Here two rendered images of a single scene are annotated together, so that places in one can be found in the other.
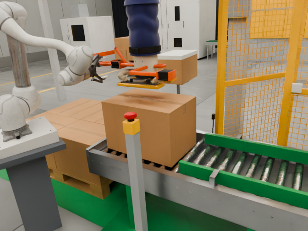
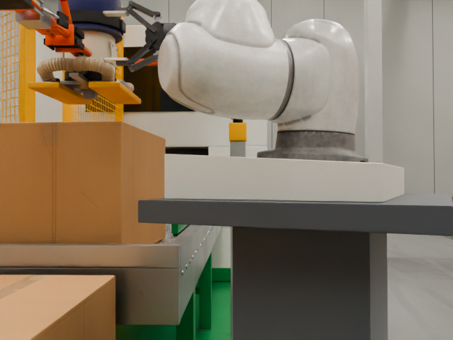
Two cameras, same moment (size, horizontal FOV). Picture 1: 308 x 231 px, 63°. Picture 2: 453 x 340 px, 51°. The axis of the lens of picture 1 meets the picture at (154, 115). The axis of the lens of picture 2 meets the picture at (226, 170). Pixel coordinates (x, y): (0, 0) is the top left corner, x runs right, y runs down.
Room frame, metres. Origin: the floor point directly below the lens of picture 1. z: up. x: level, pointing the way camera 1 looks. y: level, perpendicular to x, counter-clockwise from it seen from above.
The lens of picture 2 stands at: (2.26, 1.69, 0.79)
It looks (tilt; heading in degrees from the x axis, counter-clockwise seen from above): 1 degrees up; 239
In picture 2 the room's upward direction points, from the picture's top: straight up
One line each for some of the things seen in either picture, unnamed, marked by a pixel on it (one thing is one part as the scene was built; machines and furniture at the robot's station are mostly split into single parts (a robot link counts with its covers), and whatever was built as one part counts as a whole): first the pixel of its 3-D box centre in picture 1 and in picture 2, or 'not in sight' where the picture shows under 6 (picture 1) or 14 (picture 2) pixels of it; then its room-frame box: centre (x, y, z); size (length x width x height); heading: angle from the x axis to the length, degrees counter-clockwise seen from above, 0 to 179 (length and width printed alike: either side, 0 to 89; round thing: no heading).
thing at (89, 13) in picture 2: (144, 48); (91, 26); (1.82, 0.04, 1.32); 0.23 x 0.23 x 0.04
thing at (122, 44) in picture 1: (134, 49); not in sight; (9.82, 0.55, 0.45); 1.21 x 1.02 x 0.90; 54
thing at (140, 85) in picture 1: (140, 82); (117, 89); (1.74, 0.08, 1.10); 0.34 x 0.10 x 0.05; 58
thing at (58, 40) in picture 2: (118, 63); (64, 38); (1.95, 0.25, 1.20); 0.10 x 0.08 x 0.06; 148
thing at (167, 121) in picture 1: (150, 123); (90, 189); (1.82, 0.03, 0.75); 0.60 x 0.40 x 0.40; 55
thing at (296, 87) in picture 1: (296, 87); not in sight; (1.62, -0.97, 1.02); 0.06 x 0.03 x 0.06; 57
